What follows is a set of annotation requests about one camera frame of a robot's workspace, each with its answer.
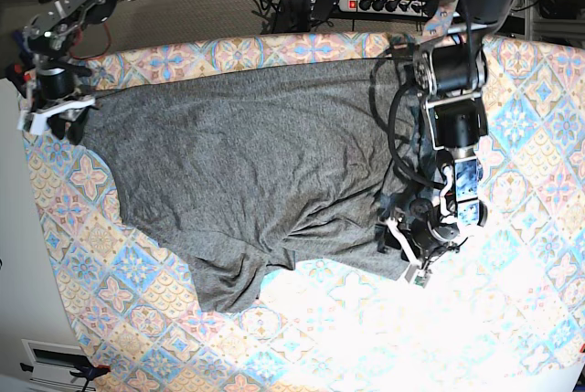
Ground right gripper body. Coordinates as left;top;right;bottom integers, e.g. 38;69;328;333
17;65;96;145

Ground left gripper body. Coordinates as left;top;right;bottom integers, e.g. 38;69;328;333
376;209;462;287

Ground grey t-shirt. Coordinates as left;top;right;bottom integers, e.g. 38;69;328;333
81;59;410;313

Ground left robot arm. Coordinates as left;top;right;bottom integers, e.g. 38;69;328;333
385;0;515;287

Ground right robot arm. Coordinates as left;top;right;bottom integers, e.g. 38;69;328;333
18;0;122;144

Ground red black clamp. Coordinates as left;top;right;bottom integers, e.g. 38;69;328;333
5;63;37;97

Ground patterned tablecloth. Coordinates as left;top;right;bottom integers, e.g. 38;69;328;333
24;38;584;391

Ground white power strip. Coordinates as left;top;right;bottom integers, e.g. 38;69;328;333
337;0;439;17

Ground white vent panel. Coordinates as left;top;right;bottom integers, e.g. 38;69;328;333
20;339;90;389

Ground black orange clamp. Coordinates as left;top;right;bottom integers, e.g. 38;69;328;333
20;362;111;384

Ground tangled black cables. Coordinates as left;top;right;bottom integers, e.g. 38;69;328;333
249;0;339;35

